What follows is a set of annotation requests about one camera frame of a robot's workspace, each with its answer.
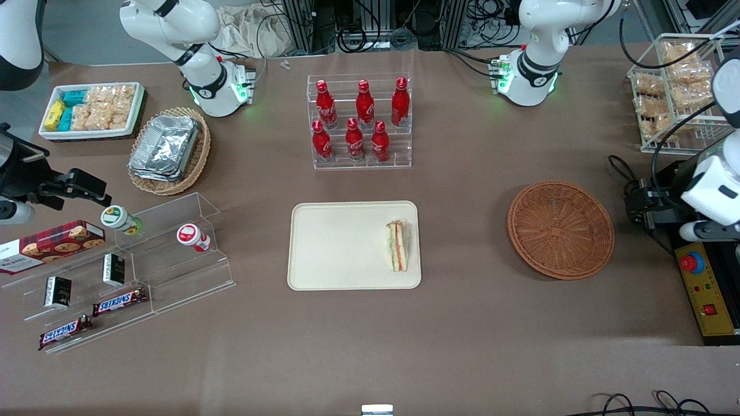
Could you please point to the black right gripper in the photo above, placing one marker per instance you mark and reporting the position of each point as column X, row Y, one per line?
column 24, row 175

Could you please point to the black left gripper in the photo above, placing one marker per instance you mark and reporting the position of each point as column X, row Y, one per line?
column 666, row 203

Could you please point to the triangular sandwich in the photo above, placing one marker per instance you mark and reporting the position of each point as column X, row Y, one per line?
column 397, row 245

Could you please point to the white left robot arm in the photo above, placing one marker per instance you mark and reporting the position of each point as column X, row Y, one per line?
column 535, row 75

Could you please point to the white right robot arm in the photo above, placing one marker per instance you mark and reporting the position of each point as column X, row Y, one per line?
column 208, row 86

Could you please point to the white rectangular snack tray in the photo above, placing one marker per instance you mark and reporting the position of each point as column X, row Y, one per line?
column 87, row 134

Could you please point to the brown wicker basket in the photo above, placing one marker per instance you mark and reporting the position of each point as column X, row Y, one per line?
column 561, row 231

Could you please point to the light oval wicker basket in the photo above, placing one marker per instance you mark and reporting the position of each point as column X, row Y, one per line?
column 199, row 159

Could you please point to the beige plastic tray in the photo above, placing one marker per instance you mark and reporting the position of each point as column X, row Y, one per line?
column 341, row 245

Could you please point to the green lid small bottle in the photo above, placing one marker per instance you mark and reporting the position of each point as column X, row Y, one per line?
column 115, row 218

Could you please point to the red tartan cookie box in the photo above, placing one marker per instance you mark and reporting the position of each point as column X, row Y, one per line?
column 52, row 245

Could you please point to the rice cracker pack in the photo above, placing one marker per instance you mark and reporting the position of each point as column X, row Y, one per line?
column 101, row 117
column 124, row 98
column 81, row 117
column 99, row 96

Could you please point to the teal snack packet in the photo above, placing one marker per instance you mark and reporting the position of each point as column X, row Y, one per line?
column 66, row 119
column 74, row 97

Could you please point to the small black box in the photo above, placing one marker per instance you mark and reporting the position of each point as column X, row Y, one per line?
column 58, row 292
column 114, row 270

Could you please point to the bagged fried snack pack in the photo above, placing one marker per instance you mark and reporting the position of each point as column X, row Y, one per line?
column 679, row 52
column 648, row 85
column 652, row 106
column 691, row 95
column 656, row 127
column 688, row 72

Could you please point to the stacked foil containers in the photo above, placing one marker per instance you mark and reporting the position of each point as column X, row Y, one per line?
column 165, row 147

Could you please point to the yellow snack packet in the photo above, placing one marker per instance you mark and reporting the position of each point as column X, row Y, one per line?
column 55, row 114

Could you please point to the red lid small bottle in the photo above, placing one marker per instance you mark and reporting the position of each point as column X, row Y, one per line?
column 189, row 236

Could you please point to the yellow emergency stop box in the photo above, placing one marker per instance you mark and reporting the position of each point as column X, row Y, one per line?
column 708, row 289

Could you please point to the snickers chocolate bar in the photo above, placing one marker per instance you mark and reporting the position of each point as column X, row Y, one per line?
column 118, row 301
column 63, row 332

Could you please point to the clear acrylic stepped shelf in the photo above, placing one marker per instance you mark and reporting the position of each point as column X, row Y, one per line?
column 185, row 277

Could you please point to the black appliance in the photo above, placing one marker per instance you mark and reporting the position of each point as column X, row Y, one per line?
column 722, row 341

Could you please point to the beige cloth bag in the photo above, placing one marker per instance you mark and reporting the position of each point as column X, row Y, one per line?
column 248, row 32

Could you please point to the red cola bottle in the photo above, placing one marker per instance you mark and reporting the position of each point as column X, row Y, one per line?
column 354, row 143
column 400, row 105
column 380, row 144
column 365, row 107
column 325, row 107
column 321, row 144

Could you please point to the clear acrylic bottle rack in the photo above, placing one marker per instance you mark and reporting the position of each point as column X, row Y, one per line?
column 341, row 164

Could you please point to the aluminium frame post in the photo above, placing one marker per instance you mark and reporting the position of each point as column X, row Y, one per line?
column 465, row 20
column 300, row 23

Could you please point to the white table edge bracket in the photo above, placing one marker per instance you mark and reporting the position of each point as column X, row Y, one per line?
column 377, row 411

